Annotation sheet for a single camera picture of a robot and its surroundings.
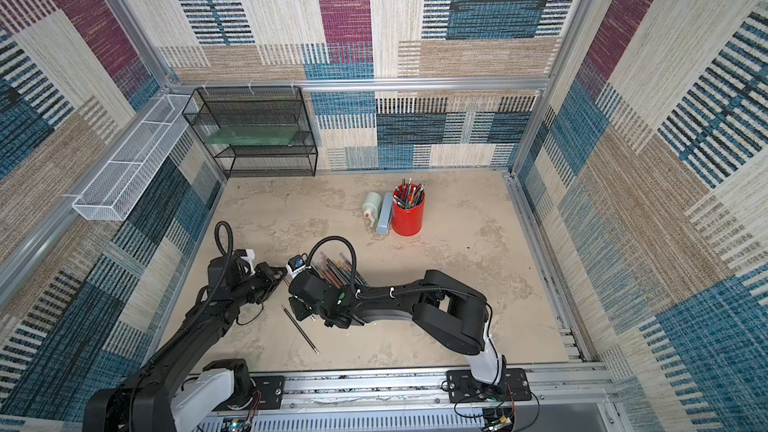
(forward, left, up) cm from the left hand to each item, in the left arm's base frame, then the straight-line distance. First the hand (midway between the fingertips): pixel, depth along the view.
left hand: (289, 269), depth 86 cm
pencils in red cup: (+22, -34, +6) cm, 41 cm away
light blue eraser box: (+17, -26, -4) cm, 32 cm away
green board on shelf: (+36, +14, +19) cm, 43 cm away
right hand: (-7, -4, -3) cm, 8 cm away
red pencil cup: (+16, -34, +6) cm, 38 cm away
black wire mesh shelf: (+49, +15, +21) cm, 56 cm away
